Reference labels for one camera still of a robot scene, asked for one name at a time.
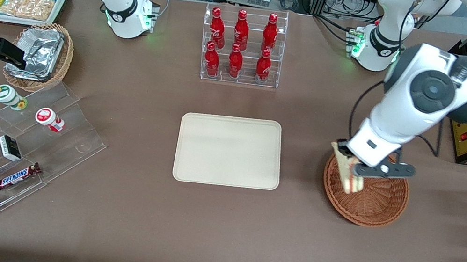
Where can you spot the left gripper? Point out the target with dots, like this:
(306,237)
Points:
(341,145)

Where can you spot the triangular sandwich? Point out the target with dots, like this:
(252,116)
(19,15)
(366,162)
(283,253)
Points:
(348,181)

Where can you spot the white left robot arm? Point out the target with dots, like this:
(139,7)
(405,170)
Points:
(430,88)

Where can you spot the brown round wicker basket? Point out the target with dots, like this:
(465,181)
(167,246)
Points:
(382,203)

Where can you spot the light wicker basket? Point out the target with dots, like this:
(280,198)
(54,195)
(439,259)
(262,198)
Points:
(64,60)

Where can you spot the beige plastic tray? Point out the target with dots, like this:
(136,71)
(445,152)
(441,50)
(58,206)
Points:
(230,152)

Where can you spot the green lidded yogurt cup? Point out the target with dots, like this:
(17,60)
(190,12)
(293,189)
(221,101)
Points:
(6,94)

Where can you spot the aluminium foil container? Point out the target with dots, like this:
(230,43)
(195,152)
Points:
(40,51)

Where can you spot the large clear cracker bag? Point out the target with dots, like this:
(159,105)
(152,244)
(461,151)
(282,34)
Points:
(26,7)

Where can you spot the red lidded yogurt cup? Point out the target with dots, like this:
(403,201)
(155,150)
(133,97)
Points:
(46,116)

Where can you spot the small black box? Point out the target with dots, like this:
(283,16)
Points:
(10,148)

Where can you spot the clear acrylic stepped display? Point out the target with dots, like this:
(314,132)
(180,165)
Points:
(65,141)

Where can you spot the red cola bottle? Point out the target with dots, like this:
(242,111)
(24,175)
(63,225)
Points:
(234,64)
(241,31)
(211,62)
(263,68)
(217,28)
(270,35)

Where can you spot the Snickers chocolate bar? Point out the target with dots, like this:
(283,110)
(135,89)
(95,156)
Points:
(17,177)

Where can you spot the clear acrylic bottle rack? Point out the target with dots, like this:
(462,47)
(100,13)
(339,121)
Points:
(244,80)

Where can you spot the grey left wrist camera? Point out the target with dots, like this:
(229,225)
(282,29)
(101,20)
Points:
(390,170)

